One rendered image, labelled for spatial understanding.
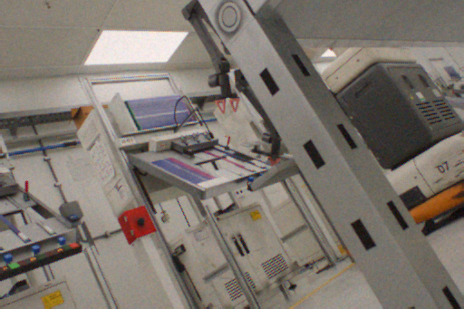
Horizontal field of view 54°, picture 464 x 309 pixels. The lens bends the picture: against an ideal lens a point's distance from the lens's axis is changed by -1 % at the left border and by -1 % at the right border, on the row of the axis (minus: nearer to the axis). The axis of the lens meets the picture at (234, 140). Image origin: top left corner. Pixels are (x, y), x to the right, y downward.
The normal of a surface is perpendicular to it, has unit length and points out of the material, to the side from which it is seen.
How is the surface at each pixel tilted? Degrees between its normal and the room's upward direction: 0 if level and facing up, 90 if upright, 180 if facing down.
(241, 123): 90
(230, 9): 90
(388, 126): 90
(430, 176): 90
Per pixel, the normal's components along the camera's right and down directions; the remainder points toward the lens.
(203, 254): 0.56, -0.52
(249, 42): -0.68, 0.15
